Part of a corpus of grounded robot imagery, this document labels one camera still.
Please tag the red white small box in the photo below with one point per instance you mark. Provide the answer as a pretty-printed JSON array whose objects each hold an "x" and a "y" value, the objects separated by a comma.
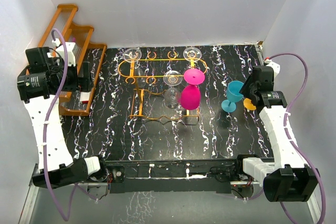
[{"x": 84, "y": 97}]

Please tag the teal plastic wine glass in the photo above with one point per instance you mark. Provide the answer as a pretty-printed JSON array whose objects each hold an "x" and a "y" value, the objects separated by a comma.
[{"x": 233, "y": 96}]

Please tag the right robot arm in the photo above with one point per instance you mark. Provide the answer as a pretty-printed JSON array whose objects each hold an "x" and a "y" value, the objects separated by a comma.
[{"x": 281, "y": 129}]

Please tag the orange plastic wine glass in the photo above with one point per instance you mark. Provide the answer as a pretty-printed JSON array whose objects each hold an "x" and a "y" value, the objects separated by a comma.
[{"x": 248, "y": 104}]

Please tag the orange wooden stepped shelf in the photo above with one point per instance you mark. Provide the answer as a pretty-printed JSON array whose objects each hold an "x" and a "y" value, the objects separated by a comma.
[{"x": 94, "y": 53}]

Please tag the clear large wine glass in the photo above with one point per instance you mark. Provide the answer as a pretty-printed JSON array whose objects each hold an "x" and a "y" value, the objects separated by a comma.
[{"x": 192, "y": 55}]

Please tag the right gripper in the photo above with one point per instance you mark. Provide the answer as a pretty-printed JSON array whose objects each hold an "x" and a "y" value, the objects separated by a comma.
[{"x": 244, "y": 91}]

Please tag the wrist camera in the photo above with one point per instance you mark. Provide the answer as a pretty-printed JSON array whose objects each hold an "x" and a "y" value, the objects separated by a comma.
[
  {"x": 276, "y": 67},
  {"x": 72, "y": 49}
]

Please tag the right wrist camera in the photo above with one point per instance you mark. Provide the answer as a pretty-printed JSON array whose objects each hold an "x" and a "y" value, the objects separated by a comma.
[{"x": 276, "y": 67}]

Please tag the pink plastic wine glass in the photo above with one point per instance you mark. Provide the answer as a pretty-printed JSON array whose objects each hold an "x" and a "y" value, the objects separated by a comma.
[{"x": 191, "y": 96}]

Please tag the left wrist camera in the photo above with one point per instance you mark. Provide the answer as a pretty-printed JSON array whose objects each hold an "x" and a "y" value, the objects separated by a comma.
[{"x": 72, "y": 49}]

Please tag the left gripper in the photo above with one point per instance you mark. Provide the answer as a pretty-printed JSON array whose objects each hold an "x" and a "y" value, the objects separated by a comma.
[{"x": 84, "y": 83}]

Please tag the clear short wine glass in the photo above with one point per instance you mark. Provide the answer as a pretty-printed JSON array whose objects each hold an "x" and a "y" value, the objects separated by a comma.
[{"x": 172, "y": 95}]

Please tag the gold metal wine glass rack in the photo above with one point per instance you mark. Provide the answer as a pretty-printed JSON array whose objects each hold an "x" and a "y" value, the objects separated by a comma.
[{"x": 166, "y": 87}]

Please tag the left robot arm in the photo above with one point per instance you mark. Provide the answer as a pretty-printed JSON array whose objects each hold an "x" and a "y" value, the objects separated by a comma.
[{"x": 48, "y": 70}]

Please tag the clear champagne flute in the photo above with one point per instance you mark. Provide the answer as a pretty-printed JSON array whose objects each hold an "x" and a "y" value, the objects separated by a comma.
[{"x": 133, "y": 56}]

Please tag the aluminium base frame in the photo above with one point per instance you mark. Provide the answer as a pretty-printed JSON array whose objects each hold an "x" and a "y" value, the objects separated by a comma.
[{"x": 181, "y": 176}]

